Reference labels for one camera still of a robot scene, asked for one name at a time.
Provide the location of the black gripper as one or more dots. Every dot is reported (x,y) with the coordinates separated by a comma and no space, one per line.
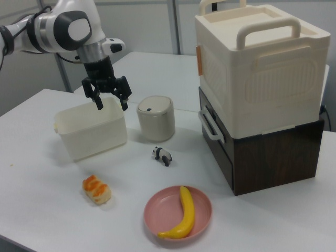
(101,76)

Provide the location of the cream plastic box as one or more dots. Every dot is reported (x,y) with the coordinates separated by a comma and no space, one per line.
(94,131)

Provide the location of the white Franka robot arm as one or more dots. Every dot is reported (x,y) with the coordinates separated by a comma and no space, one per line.
(52,29)

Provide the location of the large cream storage box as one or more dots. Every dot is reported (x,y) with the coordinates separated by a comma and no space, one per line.
(262,78)

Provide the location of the small cream trash can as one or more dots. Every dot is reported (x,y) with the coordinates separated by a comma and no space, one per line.
(155,119)

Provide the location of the toy panda figure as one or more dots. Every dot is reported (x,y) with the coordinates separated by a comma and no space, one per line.
(162,155)

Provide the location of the toy bread with orange glaze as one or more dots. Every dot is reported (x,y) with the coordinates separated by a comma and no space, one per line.
(97,191)

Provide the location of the pink plate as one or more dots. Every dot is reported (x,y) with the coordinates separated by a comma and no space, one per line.
(164,210)

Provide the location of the yellow toy banana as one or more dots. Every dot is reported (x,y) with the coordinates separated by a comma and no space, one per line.
(187,210)

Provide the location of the dark wooden drawer cabinet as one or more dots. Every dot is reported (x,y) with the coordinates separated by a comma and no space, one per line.
(273,162)

